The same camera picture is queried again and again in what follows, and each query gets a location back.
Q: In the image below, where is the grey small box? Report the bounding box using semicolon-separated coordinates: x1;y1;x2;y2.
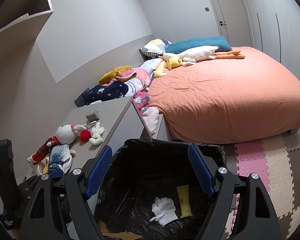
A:
86;109;100;122

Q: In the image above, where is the foam puzzle floor mat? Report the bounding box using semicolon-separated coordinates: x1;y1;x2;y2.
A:
224;132;300;239

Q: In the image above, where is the pink striped blanket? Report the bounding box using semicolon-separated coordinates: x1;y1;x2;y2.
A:
108;69;151;114

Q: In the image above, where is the wall shelf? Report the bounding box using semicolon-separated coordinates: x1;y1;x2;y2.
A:
0;0;54;41

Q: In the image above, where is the black wall socket panel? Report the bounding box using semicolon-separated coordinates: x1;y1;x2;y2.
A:
74;88;90;107

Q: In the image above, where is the teal long pillow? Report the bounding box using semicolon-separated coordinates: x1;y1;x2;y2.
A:
166;36;232;54

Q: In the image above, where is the white wardrobe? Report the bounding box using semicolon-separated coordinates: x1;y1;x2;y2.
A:
245;0;300;81

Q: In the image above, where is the mustard yellow plush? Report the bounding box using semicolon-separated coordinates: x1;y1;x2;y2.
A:
99;66;132;85

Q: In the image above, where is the white polka dot pillow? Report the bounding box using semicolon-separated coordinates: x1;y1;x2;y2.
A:
139;58;162;79

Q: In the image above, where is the navy patterned blanket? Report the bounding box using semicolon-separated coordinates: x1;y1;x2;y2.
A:
87;81;129;104

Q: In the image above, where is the checkered patchwork pillow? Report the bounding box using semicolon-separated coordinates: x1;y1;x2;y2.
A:
139;38;172;59

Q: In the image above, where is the white cloth glove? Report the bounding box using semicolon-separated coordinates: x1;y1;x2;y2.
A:
149;197;178;226

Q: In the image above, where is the white bunny plush doll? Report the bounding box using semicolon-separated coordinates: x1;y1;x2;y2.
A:
27;125;89;164

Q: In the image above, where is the bed with orange sheet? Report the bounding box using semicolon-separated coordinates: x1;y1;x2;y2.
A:
149;47;300;144

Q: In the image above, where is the black lined trash bin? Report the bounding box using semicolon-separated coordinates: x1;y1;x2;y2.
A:
93;138;239;240

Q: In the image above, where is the grey bedroom door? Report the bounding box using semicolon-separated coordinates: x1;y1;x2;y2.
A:
211;0;252;47

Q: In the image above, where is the white goose plush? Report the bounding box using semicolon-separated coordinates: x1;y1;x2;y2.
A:
159;46;245;67

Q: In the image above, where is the red heart plush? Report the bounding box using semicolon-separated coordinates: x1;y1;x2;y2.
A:
79;129;91;142

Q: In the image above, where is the yellow chip bag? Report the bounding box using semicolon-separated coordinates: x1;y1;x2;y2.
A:
30;160;49;176

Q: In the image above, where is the white knotted cloth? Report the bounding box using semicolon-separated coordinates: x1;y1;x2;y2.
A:
89;122;105;146

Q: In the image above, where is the yellow snack wrapper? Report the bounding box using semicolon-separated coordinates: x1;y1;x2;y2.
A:
177;185;192;218

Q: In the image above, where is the yellow duck plush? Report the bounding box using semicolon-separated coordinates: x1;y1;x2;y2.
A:
166;56;183;70

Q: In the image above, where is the light pink fluffy cloth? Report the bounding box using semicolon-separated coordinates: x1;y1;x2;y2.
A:
141;107;159;135

